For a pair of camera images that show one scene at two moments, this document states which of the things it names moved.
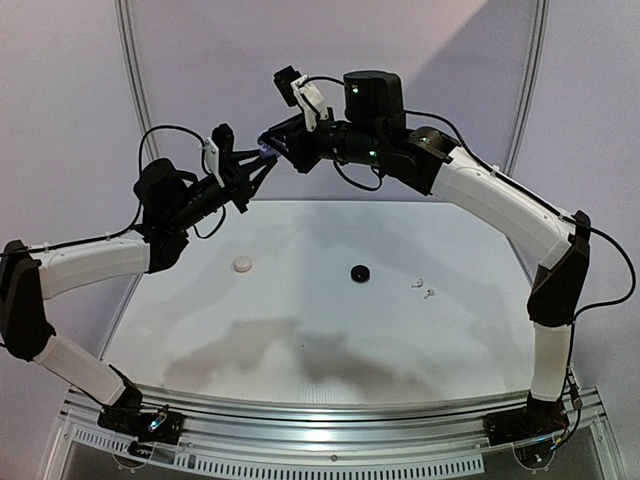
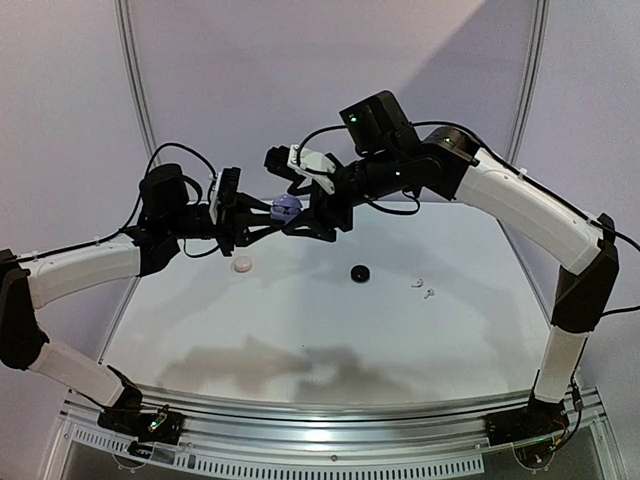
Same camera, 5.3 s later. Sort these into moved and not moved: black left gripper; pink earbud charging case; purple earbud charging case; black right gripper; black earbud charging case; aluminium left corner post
Moved: purple earbud charging case; black right gripper; black left gripper
Not moved: pink earbud charging case; aluminium left corner post; black earbud charging case
